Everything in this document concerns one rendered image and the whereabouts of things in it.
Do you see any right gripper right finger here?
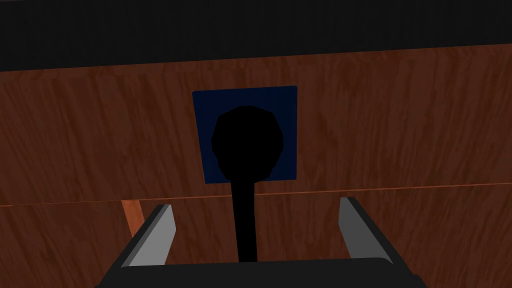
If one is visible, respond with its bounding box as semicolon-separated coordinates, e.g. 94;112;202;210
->
337;196;396;265

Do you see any black knob on blue plate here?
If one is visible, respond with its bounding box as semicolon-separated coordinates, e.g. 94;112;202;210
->
191;85;299;264

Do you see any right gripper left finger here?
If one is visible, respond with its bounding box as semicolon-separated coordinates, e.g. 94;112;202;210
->
119;203;177;269

